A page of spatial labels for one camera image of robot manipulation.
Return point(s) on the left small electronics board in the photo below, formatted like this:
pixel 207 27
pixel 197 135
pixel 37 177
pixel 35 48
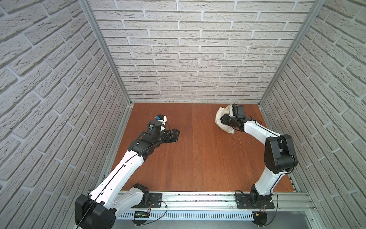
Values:
pixel 140 217

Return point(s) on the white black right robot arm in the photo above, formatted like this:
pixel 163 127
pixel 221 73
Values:
pixel 279 156

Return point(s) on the small electronics board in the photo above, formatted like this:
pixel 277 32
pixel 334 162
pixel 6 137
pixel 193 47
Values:
pixel 140 217
pixel 260 218

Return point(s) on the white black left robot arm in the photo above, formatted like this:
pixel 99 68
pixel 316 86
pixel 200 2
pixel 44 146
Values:
pixel 103 205

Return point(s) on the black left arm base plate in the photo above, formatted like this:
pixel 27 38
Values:
pixel 150 200

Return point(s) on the aluminium base rail left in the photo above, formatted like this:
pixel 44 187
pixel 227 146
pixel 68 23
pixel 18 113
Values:
pixel 117 136

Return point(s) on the cream cloth soil bag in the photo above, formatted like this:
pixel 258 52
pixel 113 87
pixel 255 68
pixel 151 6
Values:
pixel 221 111

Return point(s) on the aluminium corner post left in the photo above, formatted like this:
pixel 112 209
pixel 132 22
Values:
pixel 104 47

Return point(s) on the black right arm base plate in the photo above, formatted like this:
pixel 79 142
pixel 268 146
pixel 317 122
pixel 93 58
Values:
pixel 243 203

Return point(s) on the aluminium corner post right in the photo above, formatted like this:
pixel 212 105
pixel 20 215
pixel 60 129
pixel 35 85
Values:
pixel 314 11

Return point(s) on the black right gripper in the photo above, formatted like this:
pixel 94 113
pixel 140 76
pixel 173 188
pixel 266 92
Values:
pixel 222 117

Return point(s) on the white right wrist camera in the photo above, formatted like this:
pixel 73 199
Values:
pixel 238 111

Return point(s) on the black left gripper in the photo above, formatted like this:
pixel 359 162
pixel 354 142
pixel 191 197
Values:
pixel 169 135

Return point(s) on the right small electronics board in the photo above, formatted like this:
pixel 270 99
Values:
pixel 260 218

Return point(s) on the white perforated vent strip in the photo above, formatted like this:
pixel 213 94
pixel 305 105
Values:
pixel 192 215

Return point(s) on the aluminium corner post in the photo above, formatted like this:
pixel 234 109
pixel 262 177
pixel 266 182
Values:
pixel 104 47
pixel 314 11

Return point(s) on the aluminium front rail frame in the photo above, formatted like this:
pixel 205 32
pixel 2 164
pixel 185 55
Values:
pixel 287 205

